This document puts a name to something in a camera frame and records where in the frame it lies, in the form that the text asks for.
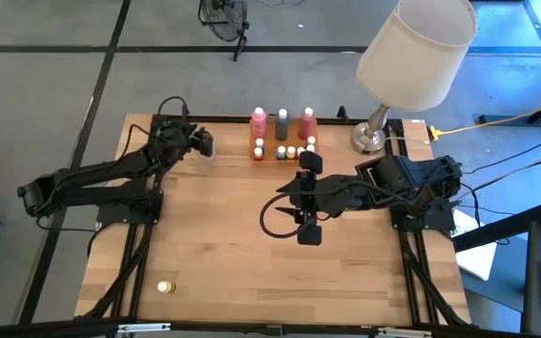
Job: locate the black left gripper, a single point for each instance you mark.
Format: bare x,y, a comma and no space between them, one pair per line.
172,138

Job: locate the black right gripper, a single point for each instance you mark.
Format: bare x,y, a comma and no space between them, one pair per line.
334,195

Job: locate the small red paint bottle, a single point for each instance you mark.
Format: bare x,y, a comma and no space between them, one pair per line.
300,151
258,154

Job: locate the small teal paint bottle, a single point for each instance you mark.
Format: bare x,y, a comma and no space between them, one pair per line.
311,140

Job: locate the large pink paint bottle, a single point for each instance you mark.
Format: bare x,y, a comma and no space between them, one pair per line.
259,124

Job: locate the large red paint bottle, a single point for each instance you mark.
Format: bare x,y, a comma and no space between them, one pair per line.
307,124

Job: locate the large grey paint bottle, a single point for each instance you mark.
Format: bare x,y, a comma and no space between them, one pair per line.
282,127

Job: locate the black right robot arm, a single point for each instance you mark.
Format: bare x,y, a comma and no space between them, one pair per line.
406,180

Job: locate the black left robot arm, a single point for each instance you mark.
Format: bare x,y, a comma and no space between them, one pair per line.
97,176

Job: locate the translucent orange tray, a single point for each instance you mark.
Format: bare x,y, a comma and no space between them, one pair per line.
270,157

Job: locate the black floor fan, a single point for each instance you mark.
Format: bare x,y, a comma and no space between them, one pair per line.
223,21

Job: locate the white flat panel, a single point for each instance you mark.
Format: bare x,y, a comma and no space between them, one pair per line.
474,258

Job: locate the table lamp with cream shade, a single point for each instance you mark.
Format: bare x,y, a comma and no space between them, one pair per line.
416,56

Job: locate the black metal bar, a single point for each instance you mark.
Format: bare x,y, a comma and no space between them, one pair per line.
500,227

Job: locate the black aluminium table frame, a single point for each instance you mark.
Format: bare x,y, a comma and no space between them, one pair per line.
223,119

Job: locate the black table-level camera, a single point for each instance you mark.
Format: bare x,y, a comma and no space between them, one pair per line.
273,330

